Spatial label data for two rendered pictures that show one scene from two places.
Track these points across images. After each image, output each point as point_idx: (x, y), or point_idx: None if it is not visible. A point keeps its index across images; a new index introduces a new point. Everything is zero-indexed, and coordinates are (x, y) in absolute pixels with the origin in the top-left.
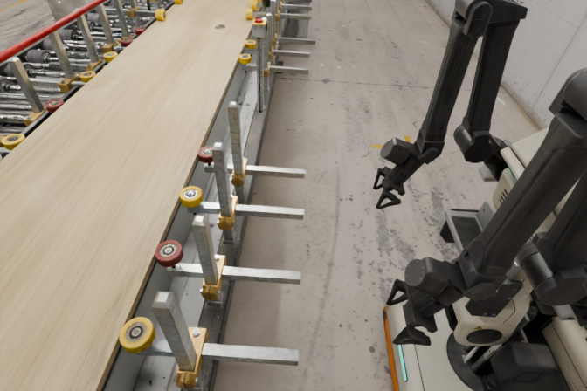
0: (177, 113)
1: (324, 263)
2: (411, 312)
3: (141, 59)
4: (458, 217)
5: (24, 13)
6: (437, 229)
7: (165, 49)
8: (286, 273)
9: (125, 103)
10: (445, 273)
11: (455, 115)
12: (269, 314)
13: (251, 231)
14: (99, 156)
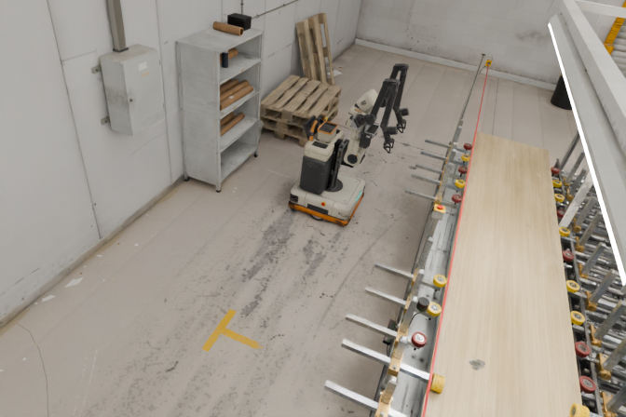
0: (482, 226)
1: (364, 260)
2: (404, 120)
3: (540, 300)
4: (372, 133)
5: None
6: (275, 253)
7: (527, 316)
8: (421, 165)
9: (520, 243)
10: (403, 108)
11: (94, 366)
12: (403, 248)
13: None
14: (510, 208)
